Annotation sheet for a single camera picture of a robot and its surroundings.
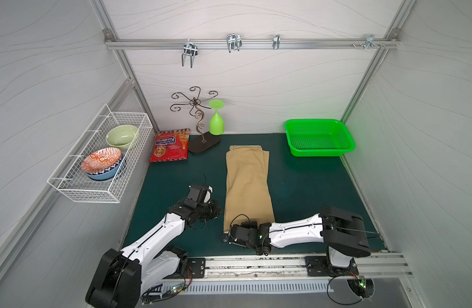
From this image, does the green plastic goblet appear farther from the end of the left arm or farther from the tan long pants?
the end of the left arm

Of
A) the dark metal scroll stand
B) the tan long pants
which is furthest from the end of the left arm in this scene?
the dark metal scroll stand

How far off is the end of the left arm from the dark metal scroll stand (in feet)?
1.19

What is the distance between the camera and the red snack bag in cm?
109

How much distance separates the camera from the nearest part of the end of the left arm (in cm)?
61

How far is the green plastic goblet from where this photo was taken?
0.90 metres

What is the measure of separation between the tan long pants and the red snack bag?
276 mm

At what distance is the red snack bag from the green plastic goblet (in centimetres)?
24

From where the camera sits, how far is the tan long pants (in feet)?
2.93
